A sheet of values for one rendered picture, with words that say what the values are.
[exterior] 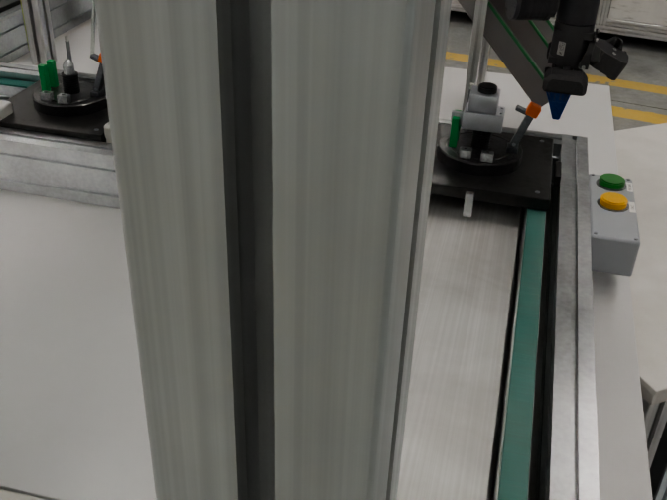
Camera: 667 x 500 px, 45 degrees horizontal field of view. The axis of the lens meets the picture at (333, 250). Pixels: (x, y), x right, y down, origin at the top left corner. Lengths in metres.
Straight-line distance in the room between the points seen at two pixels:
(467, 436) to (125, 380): 0.43
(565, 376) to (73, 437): 0.56
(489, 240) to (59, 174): 0.73
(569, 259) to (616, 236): 0.11
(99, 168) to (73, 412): 0.52
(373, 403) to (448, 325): 0.87
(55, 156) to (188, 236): 1.27
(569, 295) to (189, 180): 0.93
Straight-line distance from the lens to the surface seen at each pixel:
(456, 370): 0.98
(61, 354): 1.11
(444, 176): 1.29
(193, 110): 0.16
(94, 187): 1.42
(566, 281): 1.09
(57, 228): 1.39
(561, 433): 0.87
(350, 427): 0.19
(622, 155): 1.74
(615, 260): 1.23
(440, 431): 0.90
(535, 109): 1.32
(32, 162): 1.47
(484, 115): 1.31
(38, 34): 2.10
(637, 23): 5.45
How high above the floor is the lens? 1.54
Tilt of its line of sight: 32 degrees down
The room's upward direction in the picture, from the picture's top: 2 degrees clockwise
